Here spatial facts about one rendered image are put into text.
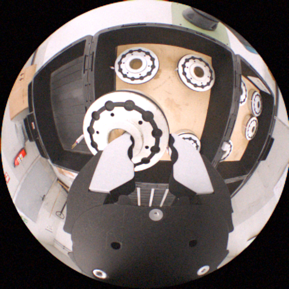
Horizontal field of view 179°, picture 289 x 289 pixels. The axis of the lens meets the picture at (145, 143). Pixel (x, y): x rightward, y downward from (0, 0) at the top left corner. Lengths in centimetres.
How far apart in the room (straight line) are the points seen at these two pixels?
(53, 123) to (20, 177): 266
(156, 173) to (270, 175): 320
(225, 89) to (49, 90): 57
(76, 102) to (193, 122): 37
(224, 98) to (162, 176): 27
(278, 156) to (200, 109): 306
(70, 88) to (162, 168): 41
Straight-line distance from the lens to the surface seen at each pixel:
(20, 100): 273
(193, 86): 26
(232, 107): 24
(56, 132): 51
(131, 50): 27
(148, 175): 32
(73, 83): 37
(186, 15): 50
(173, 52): 30
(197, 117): 31
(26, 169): 308
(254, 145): 53
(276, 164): 325
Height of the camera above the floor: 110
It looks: 57 degrees down
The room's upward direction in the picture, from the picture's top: 173 degrees counter-clockwise
